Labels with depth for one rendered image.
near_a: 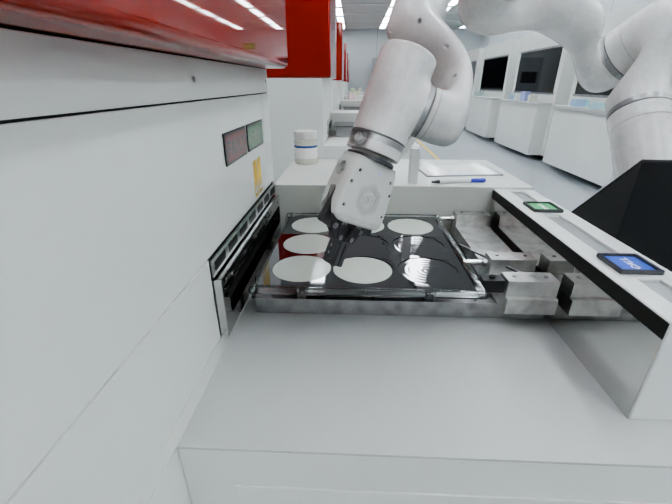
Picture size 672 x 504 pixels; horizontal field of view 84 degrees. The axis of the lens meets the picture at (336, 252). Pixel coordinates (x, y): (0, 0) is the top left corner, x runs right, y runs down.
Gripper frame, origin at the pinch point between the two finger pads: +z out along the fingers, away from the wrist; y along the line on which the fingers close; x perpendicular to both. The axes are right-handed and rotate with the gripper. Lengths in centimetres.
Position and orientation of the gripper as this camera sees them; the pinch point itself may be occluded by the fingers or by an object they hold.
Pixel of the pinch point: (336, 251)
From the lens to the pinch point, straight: 59.1
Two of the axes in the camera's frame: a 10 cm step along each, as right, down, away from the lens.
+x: -5.8, -3.4, 7.4
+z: -3.4, 9.3, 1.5
